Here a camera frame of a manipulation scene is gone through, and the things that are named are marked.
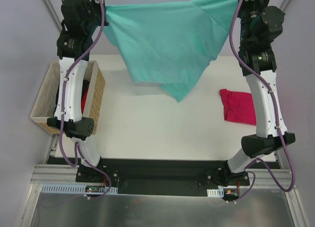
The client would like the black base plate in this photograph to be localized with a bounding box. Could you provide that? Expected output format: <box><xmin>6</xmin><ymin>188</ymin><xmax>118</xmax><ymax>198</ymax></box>
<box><xmin>75</xmin><ymin>159</ymin><xmax>250</xmax><ymax>196</ymax></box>

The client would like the right slotted cable duct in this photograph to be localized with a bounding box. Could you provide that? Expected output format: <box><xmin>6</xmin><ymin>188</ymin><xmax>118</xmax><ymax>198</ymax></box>
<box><xmin>207</xmin><ymin>188</ymin><xmax>224</xmax><ymax>198</ymax></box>

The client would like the aluminium rail frame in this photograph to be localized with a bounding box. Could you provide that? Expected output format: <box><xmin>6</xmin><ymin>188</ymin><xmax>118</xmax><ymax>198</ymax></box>
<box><xmin>31</xmin><ymin>135</ymin><xmax>296</xmax><ymax>188</ymax></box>

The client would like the red t shirt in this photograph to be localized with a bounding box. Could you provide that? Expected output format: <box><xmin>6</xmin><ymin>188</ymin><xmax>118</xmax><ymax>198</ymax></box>
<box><xmin>81</xmin><ymin>87</ymin><xmax>89</xmax><ymax>113</ymax></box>

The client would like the slotted cable duct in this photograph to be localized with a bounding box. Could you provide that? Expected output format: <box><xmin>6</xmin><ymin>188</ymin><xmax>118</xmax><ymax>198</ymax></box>
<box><xmin>207</xmin><ymin>188</ymin><xmax>224</xmax><ymax>198</ymax></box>
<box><xmin>41</xmin><ymin>184</ymin><xmax>118</xmax><ymax>195</ymax></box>

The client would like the folded pink t shirt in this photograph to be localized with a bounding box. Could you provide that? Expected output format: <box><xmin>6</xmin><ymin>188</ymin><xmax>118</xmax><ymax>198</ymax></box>
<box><xmin>219</xmin><ymin>89</ymin><xmax>256</xmax><ymax>126</ymax></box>

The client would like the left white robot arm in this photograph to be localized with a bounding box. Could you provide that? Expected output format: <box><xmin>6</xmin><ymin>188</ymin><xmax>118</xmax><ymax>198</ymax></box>
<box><xmin>47</xmin><ymin>0</ymin><xmax>108</xmax><ymax>182</ymax></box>

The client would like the left slotted cable duct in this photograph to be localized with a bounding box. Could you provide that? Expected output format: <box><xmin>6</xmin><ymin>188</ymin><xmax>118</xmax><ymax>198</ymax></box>
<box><xmin>41</xmin><ymin>184</ymin><xmax>118</xmax><ymax>195</ymax></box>

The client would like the black t shirt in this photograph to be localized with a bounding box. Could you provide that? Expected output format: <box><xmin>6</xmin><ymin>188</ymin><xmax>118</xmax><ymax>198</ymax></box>
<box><xmin>55</xmin><ymin>80</ymin><xmax>90</xmax><ymax>109</ymax></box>

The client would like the teal t shirt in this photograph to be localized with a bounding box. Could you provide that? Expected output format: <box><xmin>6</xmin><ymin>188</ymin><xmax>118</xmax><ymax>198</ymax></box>
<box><xmin>104</xmin><ymin>0</ymin><xmax>238</xmax><ymax>101</ymax></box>

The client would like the wicker laundry basket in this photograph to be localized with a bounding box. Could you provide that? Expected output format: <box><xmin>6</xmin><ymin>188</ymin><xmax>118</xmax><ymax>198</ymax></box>
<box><xmin>30</xmin><ymin>61</ymin><xmax>105</xmax><ymax>134</ymax></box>

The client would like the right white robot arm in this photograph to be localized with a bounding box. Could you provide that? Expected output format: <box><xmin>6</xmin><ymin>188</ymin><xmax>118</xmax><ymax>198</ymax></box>
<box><xmin>212</xmin><ymin>0</ymin><xmax>295</xmax><ymax>187</ymax></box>

